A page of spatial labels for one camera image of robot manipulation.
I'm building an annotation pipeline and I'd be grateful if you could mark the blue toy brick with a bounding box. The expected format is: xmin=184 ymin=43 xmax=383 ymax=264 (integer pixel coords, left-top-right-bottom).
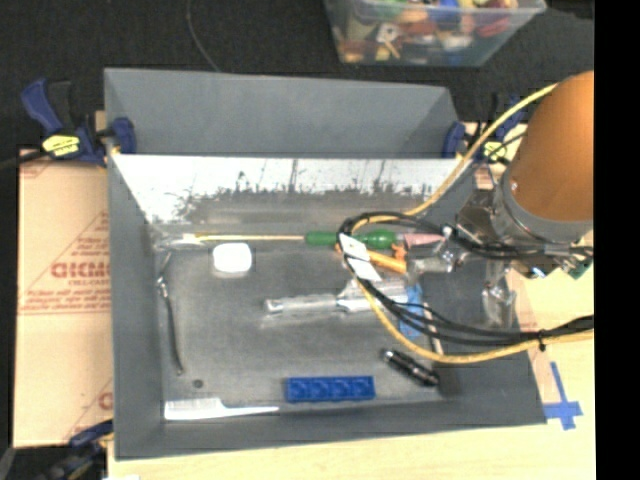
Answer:
xmin=284 ymin=375 xmax=377 ymax=404

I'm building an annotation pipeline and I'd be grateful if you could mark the green-handled thin stick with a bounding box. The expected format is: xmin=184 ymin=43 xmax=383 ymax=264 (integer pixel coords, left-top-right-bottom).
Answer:
xmin=182 ymin=228 xmax=402 ymax=251

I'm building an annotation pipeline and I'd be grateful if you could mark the black cylindrical plug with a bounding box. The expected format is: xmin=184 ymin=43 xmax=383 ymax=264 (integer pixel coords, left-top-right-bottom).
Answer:
xmin=381 ymin=348 xmax=442 ymax=387

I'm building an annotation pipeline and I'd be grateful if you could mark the brown cardboard board, red print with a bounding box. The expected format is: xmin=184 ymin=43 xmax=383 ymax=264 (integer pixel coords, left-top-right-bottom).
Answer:
xmin=12 ymin=150 xmax=116 ymax=449

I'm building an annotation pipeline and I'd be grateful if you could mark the blue plastic piece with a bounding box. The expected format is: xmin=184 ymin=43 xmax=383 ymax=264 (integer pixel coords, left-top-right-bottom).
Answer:
xmin=397 ymin=284 xmax=429 ymax=342

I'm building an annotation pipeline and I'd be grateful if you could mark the white foam block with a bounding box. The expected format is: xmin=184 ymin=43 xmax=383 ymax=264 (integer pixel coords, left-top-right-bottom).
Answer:
xmin=211 ymin=242 xmax=254 ymax=277

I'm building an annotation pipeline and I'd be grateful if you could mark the white comb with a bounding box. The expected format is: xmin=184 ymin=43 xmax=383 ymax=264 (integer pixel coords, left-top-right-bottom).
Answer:
xmin=163 ymin=397 xmax=281 ymax=422

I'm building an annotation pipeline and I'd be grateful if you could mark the pink wedge block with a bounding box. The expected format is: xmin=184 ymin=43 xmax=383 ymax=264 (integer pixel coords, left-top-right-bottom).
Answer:
xmin=401 ymin=232 xmax=446 ymax=251

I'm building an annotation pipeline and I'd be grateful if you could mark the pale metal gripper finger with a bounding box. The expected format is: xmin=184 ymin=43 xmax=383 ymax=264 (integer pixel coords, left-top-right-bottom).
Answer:
xmin=338 ymin=233 xmax=373 ymax=263
xmin=263 ymin=257 xmax=408 ymax=316

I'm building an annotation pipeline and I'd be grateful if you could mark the orange toy carrot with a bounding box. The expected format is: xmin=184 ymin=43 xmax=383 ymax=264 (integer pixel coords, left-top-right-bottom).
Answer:
xmin=368 ymin=250 xmax=408 ymax=274

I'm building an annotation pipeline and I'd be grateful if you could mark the thin grey wire tool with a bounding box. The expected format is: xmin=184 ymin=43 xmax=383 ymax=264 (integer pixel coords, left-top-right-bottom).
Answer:
xmin=155 ymin=255 xmax=186 ymax=375

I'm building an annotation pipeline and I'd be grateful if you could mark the grey metal bin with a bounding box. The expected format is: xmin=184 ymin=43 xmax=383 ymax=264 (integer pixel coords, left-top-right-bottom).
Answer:
xmin=103 ymin=67 xmax=547 ymax=459

